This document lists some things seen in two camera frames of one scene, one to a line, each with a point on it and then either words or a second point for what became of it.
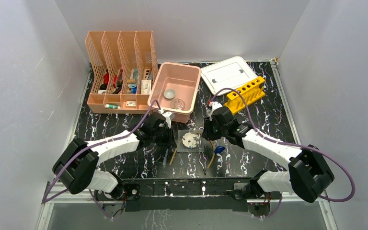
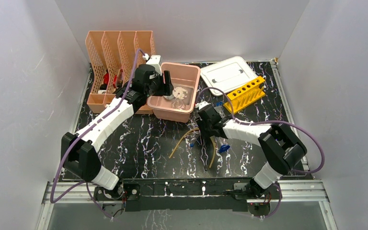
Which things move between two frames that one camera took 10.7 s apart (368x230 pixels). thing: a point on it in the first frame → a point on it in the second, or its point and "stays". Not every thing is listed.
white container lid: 231,73 stays
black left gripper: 166,128 → 166,86
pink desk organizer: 125,70 stays
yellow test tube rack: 252,93 stays
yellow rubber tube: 173,156 → 214,154
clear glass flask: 178,104 stays
